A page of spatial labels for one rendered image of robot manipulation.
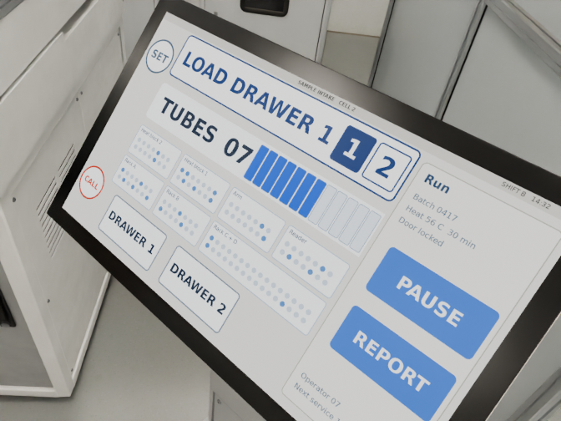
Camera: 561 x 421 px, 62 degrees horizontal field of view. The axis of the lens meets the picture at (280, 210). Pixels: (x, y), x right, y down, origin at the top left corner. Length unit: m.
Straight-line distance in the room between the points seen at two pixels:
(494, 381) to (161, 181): 0.37
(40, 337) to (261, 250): 0.91
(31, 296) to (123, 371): 0.55
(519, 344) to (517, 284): 0.04
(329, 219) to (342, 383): 0.14
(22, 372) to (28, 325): 0.25
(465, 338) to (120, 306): 1.46
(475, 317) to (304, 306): 0.14
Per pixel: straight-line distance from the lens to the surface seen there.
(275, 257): 0.45
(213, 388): 0.85
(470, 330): 0.40
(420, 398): 0.42
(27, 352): 1.38
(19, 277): 1.12
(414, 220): 0.41
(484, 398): 0.41
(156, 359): 1.62
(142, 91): 0.59
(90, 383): 1.61
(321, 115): 0.45
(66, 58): 1.24
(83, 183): 0.61
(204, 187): 0.50
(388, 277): 0.41
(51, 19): 1.17
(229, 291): 0.47
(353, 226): 0.42
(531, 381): 1.26
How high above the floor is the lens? 1.39
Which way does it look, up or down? 41 degrees down
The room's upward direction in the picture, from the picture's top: 9 degrees clockwise
